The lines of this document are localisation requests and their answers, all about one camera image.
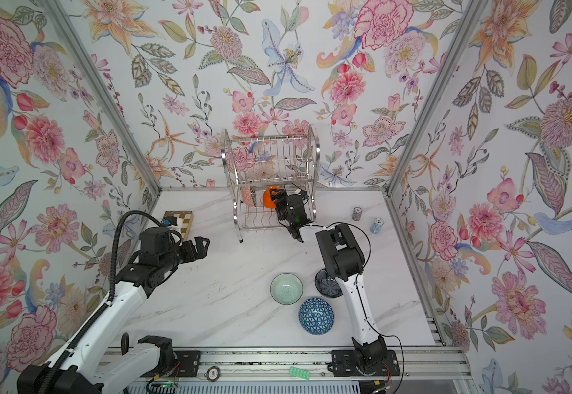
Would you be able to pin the round black ring knob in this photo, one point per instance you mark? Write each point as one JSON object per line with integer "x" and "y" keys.
{"x": 213, "y": 374}

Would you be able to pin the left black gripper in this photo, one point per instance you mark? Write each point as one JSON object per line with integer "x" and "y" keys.
{"x": 202, "y": 251}

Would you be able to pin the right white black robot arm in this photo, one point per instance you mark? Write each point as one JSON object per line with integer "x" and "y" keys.
{"x": 344, "y": 262}

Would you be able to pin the orange plastic bowl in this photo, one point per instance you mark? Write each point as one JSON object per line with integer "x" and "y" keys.
{"x": 268, "y": 197}

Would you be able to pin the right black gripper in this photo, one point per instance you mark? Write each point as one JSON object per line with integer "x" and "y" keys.
{"x": 280, "y": 205}

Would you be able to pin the wooden chessboard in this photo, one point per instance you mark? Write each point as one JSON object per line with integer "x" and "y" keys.
{"x": 185, "y": 220}

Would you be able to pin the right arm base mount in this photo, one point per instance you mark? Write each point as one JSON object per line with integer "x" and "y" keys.
{"x": 355, "y": 363}

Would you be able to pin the aluminium front rail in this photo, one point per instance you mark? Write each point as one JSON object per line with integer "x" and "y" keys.
{"x": 273, "y": 363}

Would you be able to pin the green connector block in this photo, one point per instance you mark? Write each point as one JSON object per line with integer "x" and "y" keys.
{"x": 297, "y": 373}

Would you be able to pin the dark floral ceramic bowl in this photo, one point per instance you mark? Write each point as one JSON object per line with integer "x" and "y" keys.
{"x": 327, "y": 286}

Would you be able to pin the small grey can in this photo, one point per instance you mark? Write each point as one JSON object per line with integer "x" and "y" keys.
{"x": 357, "y": 213}

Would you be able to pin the pale green ceramic bowl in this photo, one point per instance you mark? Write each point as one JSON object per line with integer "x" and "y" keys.
{"x": 286, "y": 289}

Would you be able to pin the small blue can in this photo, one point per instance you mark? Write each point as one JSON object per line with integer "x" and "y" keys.
{"x": 377, "y": 226}

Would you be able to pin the chrome two-tier dish rack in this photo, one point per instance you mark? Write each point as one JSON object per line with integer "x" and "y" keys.
{"x": 290, "y": 162}

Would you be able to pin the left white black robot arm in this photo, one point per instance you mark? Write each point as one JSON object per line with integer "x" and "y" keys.
{"x": 75, "y": 368}

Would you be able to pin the blue geometric patterned bowl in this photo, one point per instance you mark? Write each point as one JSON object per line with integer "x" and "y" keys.
{"x": 316, "y": 316}

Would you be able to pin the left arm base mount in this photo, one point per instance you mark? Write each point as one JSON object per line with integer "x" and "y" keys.
{"x": 158, "y": 355}

